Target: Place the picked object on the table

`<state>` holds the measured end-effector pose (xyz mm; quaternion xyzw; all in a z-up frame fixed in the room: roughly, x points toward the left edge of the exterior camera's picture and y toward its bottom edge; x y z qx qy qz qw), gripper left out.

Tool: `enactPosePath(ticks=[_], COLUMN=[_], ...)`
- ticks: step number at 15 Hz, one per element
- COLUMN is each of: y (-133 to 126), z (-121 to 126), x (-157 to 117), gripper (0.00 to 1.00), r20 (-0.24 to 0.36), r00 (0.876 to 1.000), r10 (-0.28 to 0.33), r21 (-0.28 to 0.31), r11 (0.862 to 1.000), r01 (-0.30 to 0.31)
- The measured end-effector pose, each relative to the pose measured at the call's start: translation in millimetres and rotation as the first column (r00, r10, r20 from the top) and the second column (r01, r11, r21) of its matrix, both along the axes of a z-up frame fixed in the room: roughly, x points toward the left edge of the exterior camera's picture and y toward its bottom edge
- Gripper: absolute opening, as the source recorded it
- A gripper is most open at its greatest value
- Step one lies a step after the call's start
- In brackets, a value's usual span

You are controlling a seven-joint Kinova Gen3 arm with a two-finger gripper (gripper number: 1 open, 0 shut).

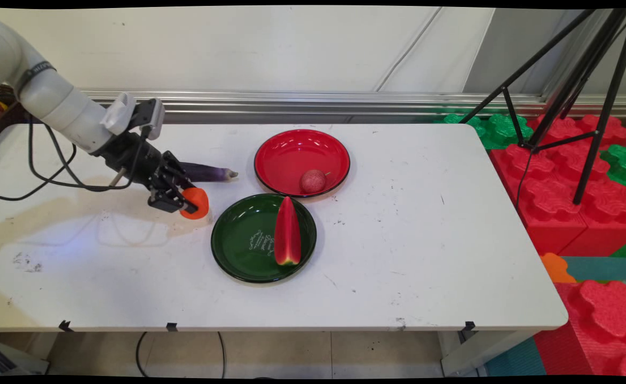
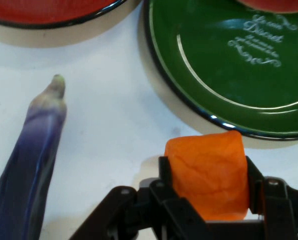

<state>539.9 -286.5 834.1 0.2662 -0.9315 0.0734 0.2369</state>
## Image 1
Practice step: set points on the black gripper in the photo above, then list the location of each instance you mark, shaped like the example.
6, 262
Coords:
131, 157

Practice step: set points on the orange toy fruit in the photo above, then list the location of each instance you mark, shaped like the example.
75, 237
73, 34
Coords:
199, 202

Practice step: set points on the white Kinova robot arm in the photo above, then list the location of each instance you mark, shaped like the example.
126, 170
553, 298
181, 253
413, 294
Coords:
51, 101

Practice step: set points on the purple toy eggplant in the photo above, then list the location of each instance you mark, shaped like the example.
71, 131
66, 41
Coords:
206, 172

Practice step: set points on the dark green plate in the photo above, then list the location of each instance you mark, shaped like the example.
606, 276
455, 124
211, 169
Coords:
243, 240

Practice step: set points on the red plate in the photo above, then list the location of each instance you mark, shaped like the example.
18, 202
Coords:
291, 154

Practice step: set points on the toy watermelon slice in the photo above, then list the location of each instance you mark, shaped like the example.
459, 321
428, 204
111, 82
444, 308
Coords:
287, 234

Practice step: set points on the red toy lychee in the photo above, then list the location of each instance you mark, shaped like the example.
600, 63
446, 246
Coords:
312, 181

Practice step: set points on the black tape piece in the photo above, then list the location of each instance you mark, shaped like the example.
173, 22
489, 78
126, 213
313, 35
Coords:
65, 326
469, 326
172, 326

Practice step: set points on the green foam block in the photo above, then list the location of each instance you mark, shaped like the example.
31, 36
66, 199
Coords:
622, 165
497, 130

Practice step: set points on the white table leg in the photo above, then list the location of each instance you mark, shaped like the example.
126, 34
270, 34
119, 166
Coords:
478, 354

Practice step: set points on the large red foam block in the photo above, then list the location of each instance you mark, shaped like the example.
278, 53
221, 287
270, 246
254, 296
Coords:
547, 197

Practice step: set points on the teal foam mat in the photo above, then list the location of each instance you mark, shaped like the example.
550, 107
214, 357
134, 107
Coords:
601, 268

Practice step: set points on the black tripod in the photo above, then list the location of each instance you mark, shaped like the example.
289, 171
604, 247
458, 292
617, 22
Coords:
608, 101

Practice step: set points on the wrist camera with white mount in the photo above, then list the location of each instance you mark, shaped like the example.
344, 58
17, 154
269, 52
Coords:
150, 114

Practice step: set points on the aluminium rail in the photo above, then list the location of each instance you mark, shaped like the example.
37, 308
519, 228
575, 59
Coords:
291, 101

